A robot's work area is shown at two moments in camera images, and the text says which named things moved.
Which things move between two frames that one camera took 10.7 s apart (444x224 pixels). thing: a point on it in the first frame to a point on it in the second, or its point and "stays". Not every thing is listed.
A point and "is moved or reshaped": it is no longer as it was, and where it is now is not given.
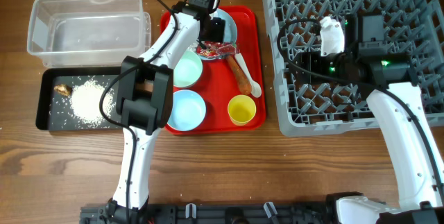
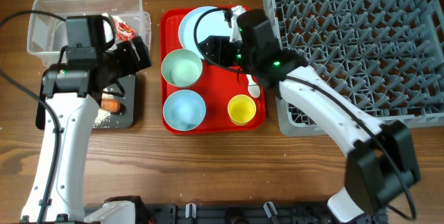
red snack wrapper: (216, 48) is moved or reshaped
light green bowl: (187, 70) stays
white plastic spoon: (255, 87) stays
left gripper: (218, 31) to (129, 49)
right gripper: (308, 60) to (219, 46)
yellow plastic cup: (241, 109) stays
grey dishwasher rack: (413, 8) stays
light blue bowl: (189, 109) stays
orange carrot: (242, 80) to (112, 105)
